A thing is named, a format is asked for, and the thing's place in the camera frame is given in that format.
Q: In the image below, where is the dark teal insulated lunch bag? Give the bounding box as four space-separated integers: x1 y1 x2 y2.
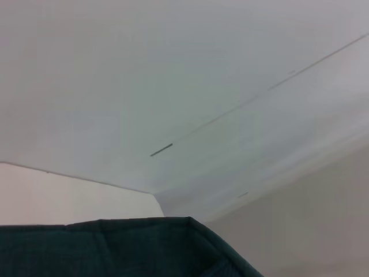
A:
0 216 265 277

